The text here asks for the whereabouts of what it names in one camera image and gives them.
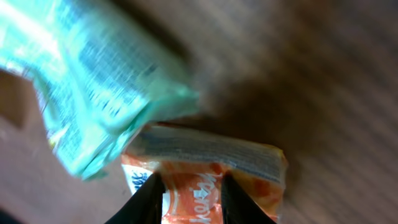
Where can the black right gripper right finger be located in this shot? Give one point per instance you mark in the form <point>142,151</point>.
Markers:
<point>238,207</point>

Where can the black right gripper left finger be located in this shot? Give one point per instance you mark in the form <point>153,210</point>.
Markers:
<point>145,206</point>

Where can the orange tissue pack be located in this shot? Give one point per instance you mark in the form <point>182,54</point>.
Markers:
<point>192,164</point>

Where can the teal tissue pack wrapper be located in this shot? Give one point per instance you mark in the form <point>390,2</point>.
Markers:
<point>98,75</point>

